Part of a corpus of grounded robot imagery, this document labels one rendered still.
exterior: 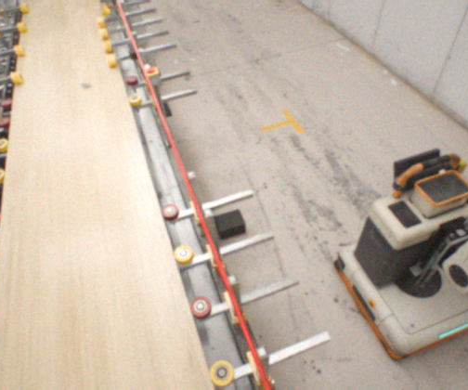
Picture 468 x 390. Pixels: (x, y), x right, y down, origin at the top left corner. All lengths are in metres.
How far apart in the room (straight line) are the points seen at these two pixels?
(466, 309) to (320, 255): 0.89
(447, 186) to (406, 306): 0.71
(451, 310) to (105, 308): 1.75
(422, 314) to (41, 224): 2.00
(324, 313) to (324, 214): 0.78
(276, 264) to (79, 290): 1.38
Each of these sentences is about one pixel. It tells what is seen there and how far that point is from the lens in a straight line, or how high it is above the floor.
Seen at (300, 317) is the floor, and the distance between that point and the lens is 2.35.
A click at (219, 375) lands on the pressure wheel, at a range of 1.31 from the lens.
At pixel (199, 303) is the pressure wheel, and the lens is 1.40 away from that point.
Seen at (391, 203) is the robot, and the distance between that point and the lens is 1.86.
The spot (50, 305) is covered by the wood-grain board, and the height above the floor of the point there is 0.90.
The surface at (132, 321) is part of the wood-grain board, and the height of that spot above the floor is 0.90.
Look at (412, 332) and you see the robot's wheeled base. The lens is 2.15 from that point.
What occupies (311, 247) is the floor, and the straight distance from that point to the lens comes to 2.59.
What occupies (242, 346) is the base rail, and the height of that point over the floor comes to 0.70.
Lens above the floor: 2.18
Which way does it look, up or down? 49 degrees down
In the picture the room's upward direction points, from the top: 6 degrees counter-clockwise
